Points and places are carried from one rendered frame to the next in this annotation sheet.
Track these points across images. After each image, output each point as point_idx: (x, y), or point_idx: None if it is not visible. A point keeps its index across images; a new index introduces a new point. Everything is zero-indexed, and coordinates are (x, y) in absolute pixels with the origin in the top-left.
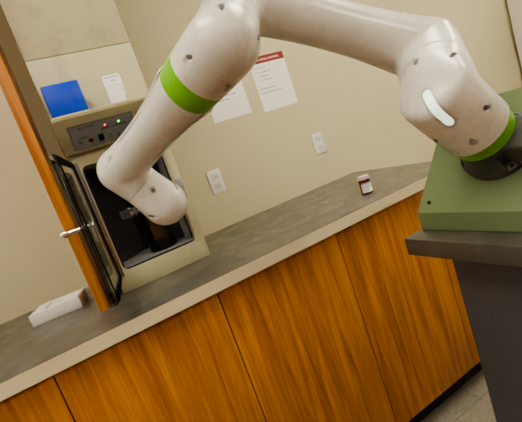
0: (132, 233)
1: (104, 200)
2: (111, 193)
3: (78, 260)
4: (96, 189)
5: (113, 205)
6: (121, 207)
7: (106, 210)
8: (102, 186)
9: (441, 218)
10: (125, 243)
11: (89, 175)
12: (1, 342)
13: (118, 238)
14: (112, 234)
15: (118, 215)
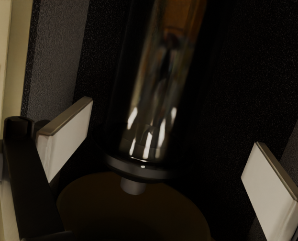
0: (235, 29)
1: (242, 162)
2: (209, 153)
3: None
4: (239, 198)
5: (227, 130)
6: (209, 108)
7: (258, 138)
8: (217, 187)
9: None
10: (284, 19)
11: (229, 236)
12: None
13: (292, 49)
14: None
15: (236, 100)
